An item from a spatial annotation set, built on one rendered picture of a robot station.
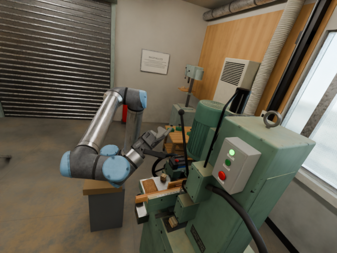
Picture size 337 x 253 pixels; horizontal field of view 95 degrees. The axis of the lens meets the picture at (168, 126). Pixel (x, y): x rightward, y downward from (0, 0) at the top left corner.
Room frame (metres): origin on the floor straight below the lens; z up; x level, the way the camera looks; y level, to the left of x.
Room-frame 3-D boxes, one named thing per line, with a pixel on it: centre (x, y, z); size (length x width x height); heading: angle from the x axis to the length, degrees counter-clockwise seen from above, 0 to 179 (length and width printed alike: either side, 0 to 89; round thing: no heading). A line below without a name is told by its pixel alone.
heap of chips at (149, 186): (0.75, 0.05, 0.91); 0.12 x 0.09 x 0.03; 28
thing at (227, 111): (0.66, -0.28, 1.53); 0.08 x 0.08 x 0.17; 28
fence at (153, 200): (0.75, -0.23, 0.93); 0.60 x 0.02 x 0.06; 118
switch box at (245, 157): (0.44, -0.24, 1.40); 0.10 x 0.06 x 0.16; 28
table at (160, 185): (0.88, -0.16, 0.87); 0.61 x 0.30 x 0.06; 118
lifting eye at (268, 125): (0.53, -0.35, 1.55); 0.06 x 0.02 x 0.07; 28
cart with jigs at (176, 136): (2.39, -0.33, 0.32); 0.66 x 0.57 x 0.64; 109
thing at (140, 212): (0.79, 0.08, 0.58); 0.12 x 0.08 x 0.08; 28
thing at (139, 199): (0.76, -0.17, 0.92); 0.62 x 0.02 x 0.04; 118
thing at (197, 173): (0.53, -0.18, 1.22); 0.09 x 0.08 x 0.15; 28
